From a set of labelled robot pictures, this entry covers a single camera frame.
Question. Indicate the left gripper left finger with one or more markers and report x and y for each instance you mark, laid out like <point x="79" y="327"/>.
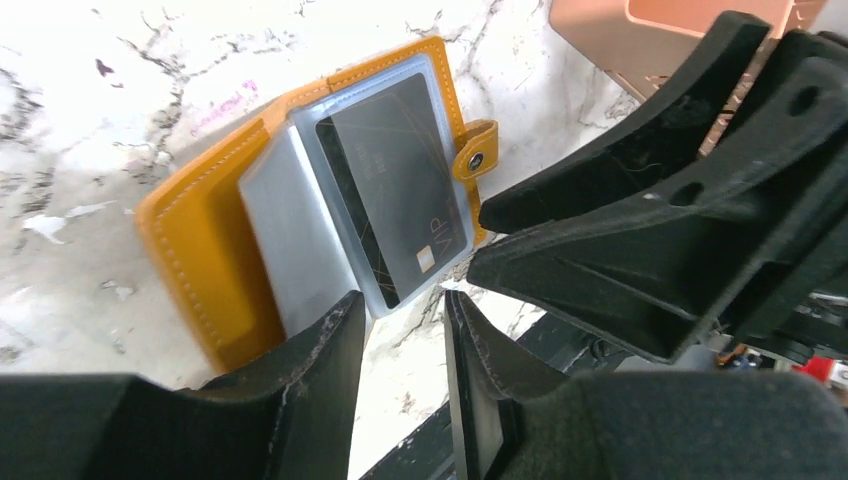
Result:
<point x="288" y="414"/>

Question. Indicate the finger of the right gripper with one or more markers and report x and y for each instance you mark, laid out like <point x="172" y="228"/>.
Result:
<point x="640" y="272"/>
<point x="655" y="141"/>

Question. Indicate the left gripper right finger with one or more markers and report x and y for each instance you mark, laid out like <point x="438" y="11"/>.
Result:
<point x="657" y="424"/>

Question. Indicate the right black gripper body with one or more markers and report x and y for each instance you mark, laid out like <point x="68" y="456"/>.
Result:
<point x="776" y="185"/>

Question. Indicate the yellow leather card holder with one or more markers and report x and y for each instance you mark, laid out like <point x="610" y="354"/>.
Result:
<point x="244" y="236"/>

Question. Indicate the black credit card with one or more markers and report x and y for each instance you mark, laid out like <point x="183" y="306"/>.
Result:
<point x="383" y="152"/>

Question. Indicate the orange plastic file rack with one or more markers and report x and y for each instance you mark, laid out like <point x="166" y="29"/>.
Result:
<point x="639" y="44"/>

